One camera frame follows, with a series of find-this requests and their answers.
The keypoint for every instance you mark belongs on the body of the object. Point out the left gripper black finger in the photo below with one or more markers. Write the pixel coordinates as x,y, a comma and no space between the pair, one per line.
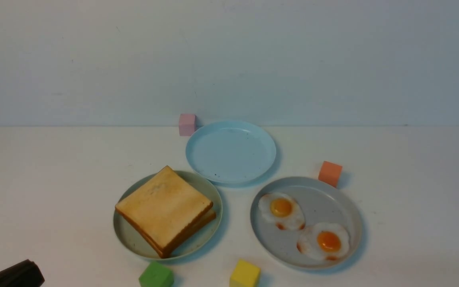
23,274

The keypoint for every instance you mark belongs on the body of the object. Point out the toast slice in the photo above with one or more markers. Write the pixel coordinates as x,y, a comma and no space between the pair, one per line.
184,235
164,206

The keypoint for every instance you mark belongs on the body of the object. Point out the pale green plate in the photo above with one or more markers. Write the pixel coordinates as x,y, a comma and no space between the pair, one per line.
136,244

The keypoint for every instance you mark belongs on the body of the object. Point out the green cube block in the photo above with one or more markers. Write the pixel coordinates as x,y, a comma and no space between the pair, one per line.
156,275

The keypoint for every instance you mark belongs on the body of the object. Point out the yellow cube block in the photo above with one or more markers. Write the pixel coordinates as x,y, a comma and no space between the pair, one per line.
245,274

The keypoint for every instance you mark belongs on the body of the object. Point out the pink cube block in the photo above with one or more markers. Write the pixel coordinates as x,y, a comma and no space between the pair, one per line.
187,124

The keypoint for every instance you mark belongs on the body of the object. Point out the light blue plate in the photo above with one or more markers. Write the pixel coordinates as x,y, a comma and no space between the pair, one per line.
231,152

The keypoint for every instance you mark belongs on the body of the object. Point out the fried egg middle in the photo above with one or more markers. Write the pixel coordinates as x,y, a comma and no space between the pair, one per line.
281,210

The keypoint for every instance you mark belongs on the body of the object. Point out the fried egg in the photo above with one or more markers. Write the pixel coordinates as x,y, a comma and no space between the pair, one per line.
281,210
324,241

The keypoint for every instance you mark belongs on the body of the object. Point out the grey speckled plate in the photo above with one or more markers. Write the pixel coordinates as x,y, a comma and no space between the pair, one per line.
320,203

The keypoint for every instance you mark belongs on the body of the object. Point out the fried egg bottom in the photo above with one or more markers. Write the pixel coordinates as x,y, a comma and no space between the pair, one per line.
324,241

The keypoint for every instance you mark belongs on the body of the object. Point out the orange cube block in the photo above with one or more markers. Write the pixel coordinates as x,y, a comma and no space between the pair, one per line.
330,173

